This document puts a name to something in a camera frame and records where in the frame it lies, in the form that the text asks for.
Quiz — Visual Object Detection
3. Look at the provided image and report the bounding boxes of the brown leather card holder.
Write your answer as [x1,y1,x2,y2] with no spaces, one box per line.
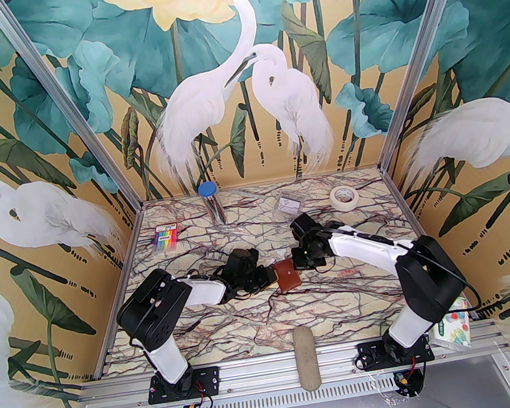
[271,258,303,293]

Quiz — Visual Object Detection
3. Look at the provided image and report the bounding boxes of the crumpled clear plastic wrap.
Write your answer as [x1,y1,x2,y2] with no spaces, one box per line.
[268,248,292,268]

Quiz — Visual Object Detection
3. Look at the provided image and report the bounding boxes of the beige masking tape roll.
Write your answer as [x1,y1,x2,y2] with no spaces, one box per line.
[329,184,361,211]

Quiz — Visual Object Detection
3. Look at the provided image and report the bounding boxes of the beige oblong pad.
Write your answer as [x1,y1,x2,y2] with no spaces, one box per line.
[290,325,323,392]

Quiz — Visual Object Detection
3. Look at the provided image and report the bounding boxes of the pack of coloured markers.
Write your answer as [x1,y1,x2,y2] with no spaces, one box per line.
[149,222,182,254]

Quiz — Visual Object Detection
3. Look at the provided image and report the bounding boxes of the clear jar with blue lid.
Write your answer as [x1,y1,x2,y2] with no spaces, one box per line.
[197,180,228,228]

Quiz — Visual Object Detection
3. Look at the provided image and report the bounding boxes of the small board with yellow connector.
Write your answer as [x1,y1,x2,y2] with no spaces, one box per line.
[390,365,430,400]

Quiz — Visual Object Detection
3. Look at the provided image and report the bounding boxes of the printed tissue pack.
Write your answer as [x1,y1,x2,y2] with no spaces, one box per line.
[423,294,475,355]

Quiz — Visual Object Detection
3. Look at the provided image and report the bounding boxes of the aluminium front rail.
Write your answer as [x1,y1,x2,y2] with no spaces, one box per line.
[68,317,510,408]

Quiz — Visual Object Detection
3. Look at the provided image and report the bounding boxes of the aluminium table side rail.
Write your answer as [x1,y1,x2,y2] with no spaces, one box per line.
[68,203,169,380]
[380,157,479,332]

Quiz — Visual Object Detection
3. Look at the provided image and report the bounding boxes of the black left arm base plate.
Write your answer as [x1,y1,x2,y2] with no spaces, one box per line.
[144,365,223,407]

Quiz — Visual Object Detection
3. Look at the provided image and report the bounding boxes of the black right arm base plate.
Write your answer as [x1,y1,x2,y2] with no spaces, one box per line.
[356,332,435,373]

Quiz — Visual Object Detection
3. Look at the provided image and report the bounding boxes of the aluminium frame post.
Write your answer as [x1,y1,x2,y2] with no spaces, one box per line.
[353,0,500,171]
[0,0,146,224]

